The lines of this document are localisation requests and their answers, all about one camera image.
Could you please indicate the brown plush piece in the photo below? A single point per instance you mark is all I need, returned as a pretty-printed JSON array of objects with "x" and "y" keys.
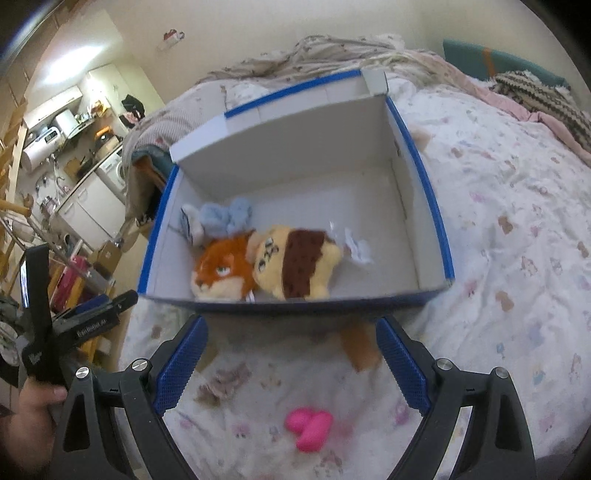
[{"x": 361, "y": 350}]

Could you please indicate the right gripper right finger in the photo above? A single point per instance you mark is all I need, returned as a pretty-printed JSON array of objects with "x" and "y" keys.
[{"x": 497, "y": 443}]

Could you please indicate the yellow bear plush brown outfit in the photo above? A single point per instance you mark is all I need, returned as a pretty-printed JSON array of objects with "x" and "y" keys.
[{"x": 293, "y": 263}]

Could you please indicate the light blue plush toy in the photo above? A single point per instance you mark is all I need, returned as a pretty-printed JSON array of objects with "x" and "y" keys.
[{"x": 212, "y": 221}]

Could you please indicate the striped knit blanket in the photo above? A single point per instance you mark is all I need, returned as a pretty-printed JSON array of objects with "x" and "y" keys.
[{"x": 529, "y": 91}]

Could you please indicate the cardboard box on floor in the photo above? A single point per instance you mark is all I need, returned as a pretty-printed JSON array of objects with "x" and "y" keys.
[{"x": 105, "y": 259}]

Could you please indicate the white washing machine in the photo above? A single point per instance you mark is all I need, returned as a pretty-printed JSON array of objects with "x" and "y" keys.
[{"x": 110, "y": 171}]

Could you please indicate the floral white bedspread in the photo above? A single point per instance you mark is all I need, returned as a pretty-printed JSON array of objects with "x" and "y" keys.
[{"x": 516, "y": 206}]

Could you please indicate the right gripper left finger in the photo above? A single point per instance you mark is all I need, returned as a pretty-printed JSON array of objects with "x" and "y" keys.
[{"x": 87, "y": 442}]

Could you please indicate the pink blanket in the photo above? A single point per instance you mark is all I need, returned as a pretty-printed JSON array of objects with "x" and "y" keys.
[{"x": 519, "y": 112}]

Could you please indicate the grey beige fuzzy scrunchie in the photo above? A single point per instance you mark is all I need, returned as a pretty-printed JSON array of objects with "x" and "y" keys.
[{"x": 223, "y": 385}]

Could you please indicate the white box blue edges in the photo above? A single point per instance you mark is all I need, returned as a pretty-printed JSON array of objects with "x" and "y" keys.
[{"x": 331, "y": 154}]

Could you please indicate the pink soft toy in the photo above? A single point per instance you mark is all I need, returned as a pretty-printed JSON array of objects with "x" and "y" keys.
[{"x": 311, "y": 428}]

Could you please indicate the yellow wooden rack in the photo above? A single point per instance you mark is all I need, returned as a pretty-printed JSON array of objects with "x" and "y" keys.
[{"x": 13, "y": 134}]

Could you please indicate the orange fox plush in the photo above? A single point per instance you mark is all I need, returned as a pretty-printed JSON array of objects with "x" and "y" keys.
[{"x": 222, "y": 272}]

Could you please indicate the white kitchen cabinet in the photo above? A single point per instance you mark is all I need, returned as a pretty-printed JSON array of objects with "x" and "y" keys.
[{"x": 91, "y": 212}]

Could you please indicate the teal cushion orange stripe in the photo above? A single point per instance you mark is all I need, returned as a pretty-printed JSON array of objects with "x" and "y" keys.
[{"x": 484, "y": 63}]

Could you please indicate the left hand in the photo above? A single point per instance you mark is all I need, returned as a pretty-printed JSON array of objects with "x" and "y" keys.
[{"x": 27, "y": 436}]

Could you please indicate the white wall hook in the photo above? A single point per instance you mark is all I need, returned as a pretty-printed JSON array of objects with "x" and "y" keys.
[{"x": 170, "y": 39}]

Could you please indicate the beige floral crumpled blanket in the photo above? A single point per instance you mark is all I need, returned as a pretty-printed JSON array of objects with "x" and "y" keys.
[{"x": 312, "y": 57}]

